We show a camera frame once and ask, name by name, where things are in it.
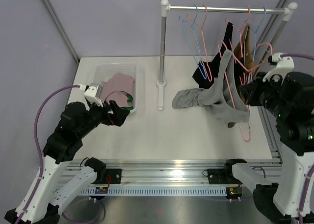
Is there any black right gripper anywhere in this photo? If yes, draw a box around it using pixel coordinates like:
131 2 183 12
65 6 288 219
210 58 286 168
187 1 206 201
240 71 290 119

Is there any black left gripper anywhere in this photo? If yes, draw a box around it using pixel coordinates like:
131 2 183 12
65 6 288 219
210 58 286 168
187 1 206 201
78 98 130 138

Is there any green tank top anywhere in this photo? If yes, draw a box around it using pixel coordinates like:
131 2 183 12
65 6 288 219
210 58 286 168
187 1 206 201
120 92 134 110

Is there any pink tank top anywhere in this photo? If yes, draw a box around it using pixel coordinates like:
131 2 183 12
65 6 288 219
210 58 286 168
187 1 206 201
100 73 135 107

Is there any grey tank top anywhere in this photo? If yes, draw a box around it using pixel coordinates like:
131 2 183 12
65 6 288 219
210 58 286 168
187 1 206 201
172 50 250 127

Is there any black tank top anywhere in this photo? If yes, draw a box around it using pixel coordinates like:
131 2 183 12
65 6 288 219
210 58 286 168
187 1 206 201
192 22 243 90

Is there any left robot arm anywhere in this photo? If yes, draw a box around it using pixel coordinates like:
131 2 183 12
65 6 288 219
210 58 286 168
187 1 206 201
4 100 130 224

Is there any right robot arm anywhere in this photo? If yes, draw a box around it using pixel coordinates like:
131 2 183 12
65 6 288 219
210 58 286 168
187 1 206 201
222 72 314 224

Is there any brown tank top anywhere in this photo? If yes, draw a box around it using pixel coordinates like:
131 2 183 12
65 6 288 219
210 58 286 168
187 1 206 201
233 23 256 104

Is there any white plastic basket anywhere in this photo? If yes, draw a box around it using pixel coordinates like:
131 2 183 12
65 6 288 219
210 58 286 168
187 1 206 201
91 63 139 113

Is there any white metal clothes rack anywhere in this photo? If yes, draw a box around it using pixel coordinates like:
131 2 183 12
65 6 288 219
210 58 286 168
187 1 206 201
157 0 298 111

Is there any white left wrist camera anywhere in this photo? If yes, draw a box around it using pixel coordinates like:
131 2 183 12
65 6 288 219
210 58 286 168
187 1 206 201
79 83 103 107

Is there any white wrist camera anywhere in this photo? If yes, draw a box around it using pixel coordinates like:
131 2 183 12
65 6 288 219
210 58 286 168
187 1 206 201
79 83 103 107
262 52 294 82

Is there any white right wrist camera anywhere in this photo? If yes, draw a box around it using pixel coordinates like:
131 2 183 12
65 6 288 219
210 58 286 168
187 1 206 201
262 52 294 82

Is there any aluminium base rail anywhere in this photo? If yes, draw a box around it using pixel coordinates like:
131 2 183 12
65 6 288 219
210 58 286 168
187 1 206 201
57 157 282 186

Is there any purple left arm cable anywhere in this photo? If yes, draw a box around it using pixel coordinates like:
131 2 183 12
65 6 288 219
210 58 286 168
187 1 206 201
12 85 81 224

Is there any white slotted cable duct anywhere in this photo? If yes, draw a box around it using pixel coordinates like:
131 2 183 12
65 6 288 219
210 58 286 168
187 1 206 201
53 187 227 197

